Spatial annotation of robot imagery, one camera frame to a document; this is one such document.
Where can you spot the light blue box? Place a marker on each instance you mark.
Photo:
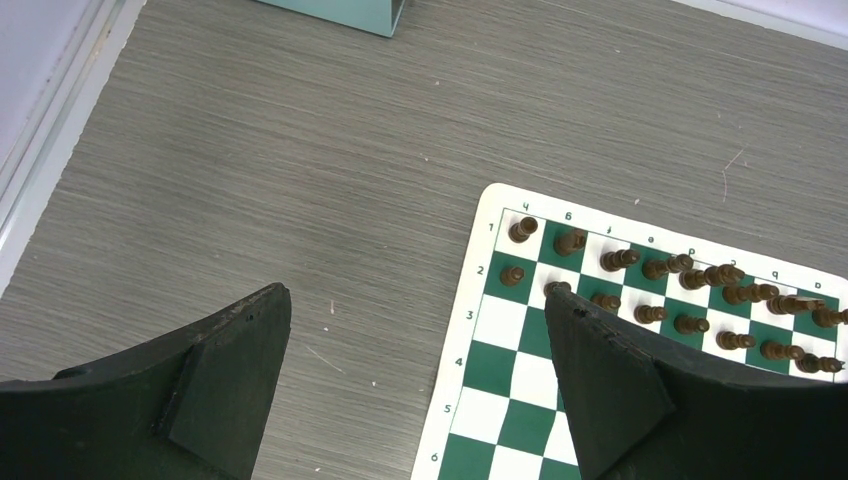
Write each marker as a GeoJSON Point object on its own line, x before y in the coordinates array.
{"type": "Point", "coordinates": [379, 17]}

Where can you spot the dark wooden chess piece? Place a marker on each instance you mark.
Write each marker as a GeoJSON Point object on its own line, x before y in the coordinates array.
{"type": "Point", "coordinates": [655, 269]}
{"type": "Point", "coordinates": [713, 276]}
{"type": "Point", "coordinates": [521, 230]}
{"type": "Point", "coordinates": [570, 242]}
{"type": "Point", "coordinates": [753, 293]}
{"type": "Point", "coordinates": [613, 261]}
{"type": "Point", "coordinates": [829, 318]}
{"type": "Point", "coordinates": [794, 304]}

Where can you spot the green white chess board mat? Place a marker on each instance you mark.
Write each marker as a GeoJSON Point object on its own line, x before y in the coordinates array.
{"type": "Point", "coordinates": [496, 411]}

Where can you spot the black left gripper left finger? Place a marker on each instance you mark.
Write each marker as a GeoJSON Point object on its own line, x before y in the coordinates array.
{"type": "Point", "coordinates": [190, 404]}

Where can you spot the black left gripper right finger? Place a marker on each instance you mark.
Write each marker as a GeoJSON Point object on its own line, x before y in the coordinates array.
{"type": "Point", "coordinates": [643, 406]}

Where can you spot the dark wooden pawn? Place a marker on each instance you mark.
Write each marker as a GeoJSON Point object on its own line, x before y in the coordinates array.
{"type": "Point", "coordinates": [810, 363]}
{"type": "Point", "coordinates": [607, 302]}
{"type": "Point", "coordinates": [512, 276]}
{"type": "Point", "coordinates": [648, 314]}
{"type": "Point", "coordinates": [772, 350]}
{"type": "Point", "coordinates": [689, 325]}
{"type": "Point", "coordinates": [728, 340]}
{"type": "Point", "coordinates": [556, 286]}

